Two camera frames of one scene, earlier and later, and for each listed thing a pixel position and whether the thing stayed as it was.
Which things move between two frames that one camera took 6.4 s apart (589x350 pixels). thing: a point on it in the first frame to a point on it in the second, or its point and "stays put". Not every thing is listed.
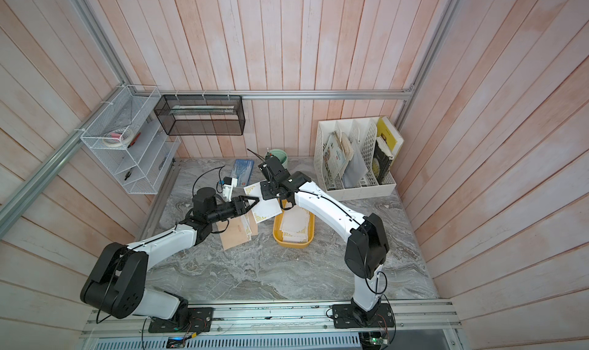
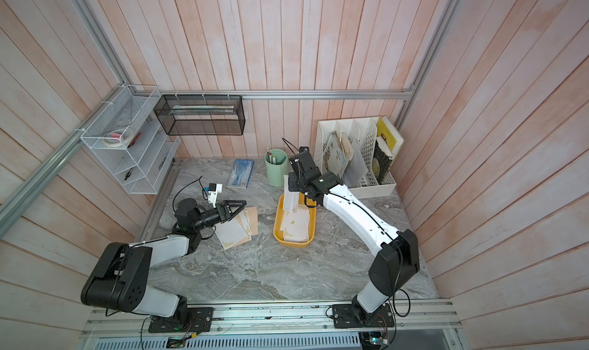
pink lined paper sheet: [253, 225] stays put
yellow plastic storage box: [278, 234] stays put
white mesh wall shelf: [126, 137] stays put
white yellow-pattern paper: [247, 227] stays put
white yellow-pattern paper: [264, 209] to [231, 232]
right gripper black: [264, 190] to [292, 183]
